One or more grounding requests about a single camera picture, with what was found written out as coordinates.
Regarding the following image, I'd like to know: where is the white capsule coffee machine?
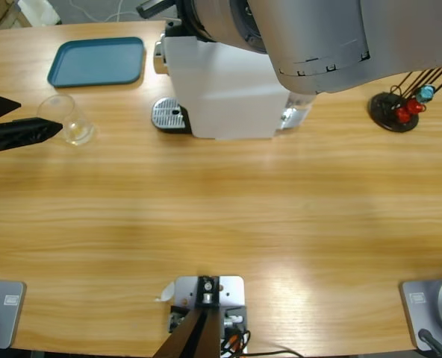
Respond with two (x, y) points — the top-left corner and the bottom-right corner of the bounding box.
(152, 20), (317, 142)

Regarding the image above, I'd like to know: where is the white floor cable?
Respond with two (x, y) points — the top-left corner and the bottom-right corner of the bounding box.
(69, 0), (142, 23)

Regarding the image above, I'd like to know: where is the teal plastic serving tray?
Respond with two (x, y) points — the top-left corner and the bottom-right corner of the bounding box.
(47, 36), (146, 89)

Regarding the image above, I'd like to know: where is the black capsule holder with rods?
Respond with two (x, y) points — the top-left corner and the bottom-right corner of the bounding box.
(368, 66), (442, 134)

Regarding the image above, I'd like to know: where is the teal coffee capsule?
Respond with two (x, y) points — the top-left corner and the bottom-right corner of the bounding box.
(417, 84), (437, 104)

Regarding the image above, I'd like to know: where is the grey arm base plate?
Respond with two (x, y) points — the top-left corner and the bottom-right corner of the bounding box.
(399, 274), (442, 352)
(0, 280), (27, 351)

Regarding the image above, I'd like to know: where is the dark camera post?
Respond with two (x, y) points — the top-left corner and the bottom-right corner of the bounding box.
(154, 275), (222, 358)

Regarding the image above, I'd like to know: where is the clear water tank black lid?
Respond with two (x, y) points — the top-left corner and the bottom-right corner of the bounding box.
(288, 92), (317, 113)

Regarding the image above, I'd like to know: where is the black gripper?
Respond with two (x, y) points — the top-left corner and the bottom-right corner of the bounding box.
(136, 0), (217, 42)

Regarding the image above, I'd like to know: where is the white foam block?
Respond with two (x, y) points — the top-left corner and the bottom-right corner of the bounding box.
(17, 0), (62, 26)

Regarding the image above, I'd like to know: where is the black and orange cable bundle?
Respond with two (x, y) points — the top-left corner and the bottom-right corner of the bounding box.
(220, 327), (305, 358)

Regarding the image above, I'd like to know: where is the black base cable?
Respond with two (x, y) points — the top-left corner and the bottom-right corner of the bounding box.
(417, 327), (442, 358)

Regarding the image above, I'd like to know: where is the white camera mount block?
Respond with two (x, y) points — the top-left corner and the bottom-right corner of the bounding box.
(168, 274), (249, 354)

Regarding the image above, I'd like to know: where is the clear glass cup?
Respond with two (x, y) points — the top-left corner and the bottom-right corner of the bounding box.
(37, 93), (96, 146)

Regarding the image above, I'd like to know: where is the white paper tab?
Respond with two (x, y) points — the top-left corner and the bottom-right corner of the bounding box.
(153, 281), (176, 303)

